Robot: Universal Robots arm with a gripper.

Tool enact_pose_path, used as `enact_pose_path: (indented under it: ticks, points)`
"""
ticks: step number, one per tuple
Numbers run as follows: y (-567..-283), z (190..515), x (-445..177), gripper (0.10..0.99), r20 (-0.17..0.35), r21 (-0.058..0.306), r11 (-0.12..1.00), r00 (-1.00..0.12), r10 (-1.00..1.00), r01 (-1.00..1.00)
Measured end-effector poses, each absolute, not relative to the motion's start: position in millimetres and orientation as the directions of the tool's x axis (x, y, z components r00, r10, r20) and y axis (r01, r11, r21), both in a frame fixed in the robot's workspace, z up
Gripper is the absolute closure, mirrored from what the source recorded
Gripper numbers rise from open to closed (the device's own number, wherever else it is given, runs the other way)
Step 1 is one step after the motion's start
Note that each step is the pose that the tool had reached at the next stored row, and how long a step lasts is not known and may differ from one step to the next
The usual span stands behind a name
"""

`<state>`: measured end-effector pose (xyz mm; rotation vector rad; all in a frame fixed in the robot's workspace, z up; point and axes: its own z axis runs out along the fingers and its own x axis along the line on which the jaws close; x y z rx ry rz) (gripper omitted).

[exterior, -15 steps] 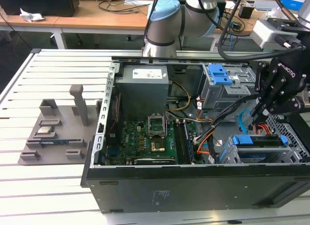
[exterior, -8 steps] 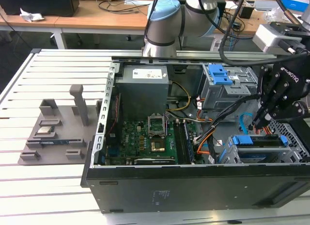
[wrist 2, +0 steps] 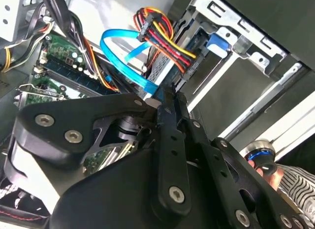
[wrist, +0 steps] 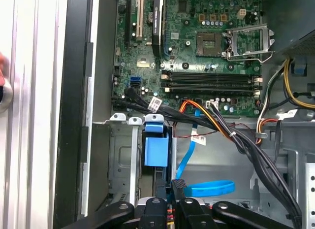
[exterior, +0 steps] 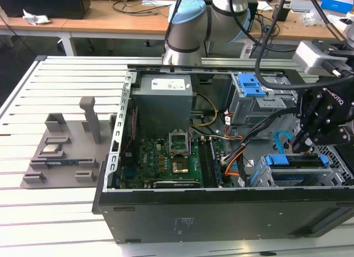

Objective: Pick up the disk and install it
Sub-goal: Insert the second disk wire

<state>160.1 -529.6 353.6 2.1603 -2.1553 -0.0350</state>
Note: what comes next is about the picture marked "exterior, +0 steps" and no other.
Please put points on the crumpled white paper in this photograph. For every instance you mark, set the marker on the crumpled white paper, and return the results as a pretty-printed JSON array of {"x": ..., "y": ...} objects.
[{"x": 36, "y": 18}]

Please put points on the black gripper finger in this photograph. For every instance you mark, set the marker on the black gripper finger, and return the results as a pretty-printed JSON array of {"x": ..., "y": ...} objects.
[
  {"x": 332, "y": 134},
  {"x": 311, "y": 110}
]

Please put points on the white box with phone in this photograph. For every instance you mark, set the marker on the white box with phone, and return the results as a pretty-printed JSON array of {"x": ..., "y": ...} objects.
[{"x": 344, "y": 22}]

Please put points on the loose RAM stick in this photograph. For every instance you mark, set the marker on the loose RAM stick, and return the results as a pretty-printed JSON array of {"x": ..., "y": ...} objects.
[{"x": 63, "y": 163}]

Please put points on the grey power supply unit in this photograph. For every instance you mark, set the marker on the grey power supply unit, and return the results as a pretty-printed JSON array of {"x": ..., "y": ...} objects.
[{"x": 163, "y": 107}]

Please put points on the long wooden desk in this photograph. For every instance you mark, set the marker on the long wooden desk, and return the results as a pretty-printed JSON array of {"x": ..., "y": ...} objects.
[{"x": 110, "y": 23}]

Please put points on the silver CPU chip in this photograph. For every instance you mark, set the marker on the silver CPU chip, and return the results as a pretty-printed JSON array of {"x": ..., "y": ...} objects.
[{"x": 51, "y": 149}]

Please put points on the grey parts rack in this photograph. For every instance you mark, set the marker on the grey parts rack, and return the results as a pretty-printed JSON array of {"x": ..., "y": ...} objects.
[{"x": 74, "y": 146}]

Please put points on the grey metal disk bay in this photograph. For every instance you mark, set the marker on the grey metal disk bay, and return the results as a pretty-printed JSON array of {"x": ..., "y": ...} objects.
[{"x": 298, "y": 172}]

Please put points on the small black cube box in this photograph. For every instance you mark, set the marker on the small black cube box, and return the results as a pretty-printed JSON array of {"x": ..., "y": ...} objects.
[{"x": 282, "y": 15}]

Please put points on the green motherboard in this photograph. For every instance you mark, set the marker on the green motherboard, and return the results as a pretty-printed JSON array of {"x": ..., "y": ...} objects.
[{"x": 150, "y": 157}]

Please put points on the blue plastic drive latch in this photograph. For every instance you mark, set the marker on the blue plastic drive latch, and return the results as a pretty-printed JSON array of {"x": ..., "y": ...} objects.
[{"x": 250, "y": 85}]

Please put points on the thin locking lever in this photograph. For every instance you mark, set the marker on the thin locking lever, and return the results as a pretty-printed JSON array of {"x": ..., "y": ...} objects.
[{"x": 190, "y": 143}]

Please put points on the large black computer box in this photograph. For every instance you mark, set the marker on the large black computer box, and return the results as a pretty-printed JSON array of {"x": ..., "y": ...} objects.
[{"x": 41, "y": 5}]

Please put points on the clear plastic bag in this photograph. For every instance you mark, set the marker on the clear plastic bag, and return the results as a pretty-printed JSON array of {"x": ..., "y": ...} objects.
[{"x": 312, "y": 18}]

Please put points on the black open PC case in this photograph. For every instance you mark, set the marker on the black open PC case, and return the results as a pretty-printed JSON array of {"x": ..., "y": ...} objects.
[{"x": 221, "y": 218}]

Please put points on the black graphics card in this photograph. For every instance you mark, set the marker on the black graphics card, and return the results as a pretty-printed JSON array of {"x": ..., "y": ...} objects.
[{"x": 177, "y": 184}]

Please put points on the black tower box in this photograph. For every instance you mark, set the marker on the black tower box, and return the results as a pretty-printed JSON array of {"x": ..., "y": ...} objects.
[{"x": 255, "y": 11}]

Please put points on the grey metal drive cage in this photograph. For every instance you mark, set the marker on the grey metal drive cage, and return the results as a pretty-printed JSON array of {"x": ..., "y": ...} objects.
[{"x": 249, "y": 110}]

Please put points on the hard disk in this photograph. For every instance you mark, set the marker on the hard disk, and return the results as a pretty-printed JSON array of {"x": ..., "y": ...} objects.
[{"x": 278, "y": 160}]

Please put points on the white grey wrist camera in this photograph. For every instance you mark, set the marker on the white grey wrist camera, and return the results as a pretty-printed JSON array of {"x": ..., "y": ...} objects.
[{"x": 309, "y": 56}]

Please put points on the blue cardboard box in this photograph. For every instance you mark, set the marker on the blue cardboard box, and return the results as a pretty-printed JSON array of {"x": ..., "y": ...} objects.
[{"x": 337, "y": 4}]

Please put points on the grey flat box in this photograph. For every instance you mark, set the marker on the grey flat box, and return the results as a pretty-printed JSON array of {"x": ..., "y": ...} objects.
[{"x": 304, "y": 5}]

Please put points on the black RAM slot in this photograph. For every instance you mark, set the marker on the black RAM slot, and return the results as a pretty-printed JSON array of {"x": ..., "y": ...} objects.
[{"x": 204, "y": 163}]

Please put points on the CPU socket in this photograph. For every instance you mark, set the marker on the CPU socket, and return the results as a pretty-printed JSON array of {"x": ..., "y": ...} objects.
[{"x": 179, "y": 167}]

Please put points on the installed RAM stick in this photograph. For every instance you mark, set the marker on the installed RAM stick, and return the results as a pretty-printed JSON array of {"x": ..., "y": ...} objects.
[{"x": 215, "y": 165}]

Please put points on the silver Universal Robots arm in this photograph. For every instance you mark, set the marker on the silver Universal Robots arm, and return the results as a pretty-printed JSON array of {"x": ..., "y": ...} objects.
[{"x": 182, "y": 36}]

